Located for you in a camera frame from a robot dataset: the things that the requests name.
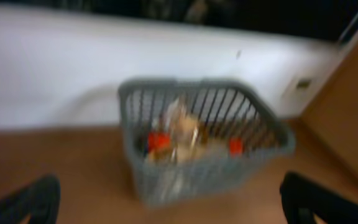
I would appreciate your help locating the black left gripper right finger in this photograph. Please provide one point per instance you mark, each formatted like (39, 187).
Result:
(303, 199)

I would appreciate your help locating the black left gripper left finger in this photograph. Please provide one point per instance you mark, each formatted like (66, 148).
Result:
(40, 200)

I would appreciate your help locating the red snack bar packet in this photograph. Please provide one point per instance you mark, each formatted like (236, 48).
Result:
(160, 145)

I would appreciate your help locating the cream Pantree snack bag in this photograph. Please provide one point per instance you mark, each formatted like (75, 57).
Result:
(171, 183)

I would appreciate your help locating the brown right side panel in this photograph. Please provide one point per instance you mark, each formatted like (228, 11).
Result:
(332, 115)

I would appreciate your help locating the grey plastic lattice basket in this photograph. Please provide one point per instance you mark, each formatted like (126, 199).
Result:
(225, 108)

